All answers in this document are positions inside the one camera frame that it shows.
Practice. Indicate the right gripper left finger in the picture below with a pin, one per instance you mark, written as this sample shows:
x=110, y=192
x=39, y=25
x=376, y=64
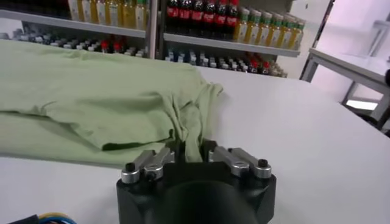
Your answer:
x=152, y=164

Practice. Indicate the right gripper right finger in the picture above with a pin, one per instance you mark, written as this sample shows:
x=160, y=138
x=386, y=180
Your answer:
x=240, y=161

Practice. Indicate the light green t-shirt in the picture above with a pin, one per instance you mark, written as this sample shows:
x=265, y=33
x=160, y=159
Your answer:
x=91, y=91

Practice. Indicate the small red cap cola bottle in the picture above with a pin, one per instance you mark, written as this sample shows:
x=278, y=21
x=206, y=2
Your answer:
x=104, y=45
x=117, y=46
x=266, y=64
x=253, y=63

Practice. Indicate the black drinks shelf rack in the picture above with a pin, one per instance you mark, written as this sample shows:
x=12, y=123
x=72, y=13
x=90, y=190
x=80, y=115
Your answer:
x=76, y=24
x=228, y=45

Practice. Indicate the green cap yellow tea bottle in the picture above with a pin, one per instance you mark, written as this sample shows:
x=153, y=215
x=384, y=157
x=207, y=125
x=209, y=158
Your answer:
x=286, y=35
x=275, y=33
x=265, y=32
x=254, y=30
x=242, y=29
x=297, y=36

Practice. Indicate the white side table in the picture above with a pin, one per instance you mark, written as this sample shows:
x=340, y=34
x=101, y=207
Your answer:
x=350, y=64

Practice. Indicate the yellow drink bottle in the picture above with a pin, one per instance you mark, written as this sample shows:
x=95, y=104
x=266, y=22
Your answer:
x=86, y=12
x=112, y=13
x=73, y=12
x=141, y=16
x=100, y=13
x=128, y=15

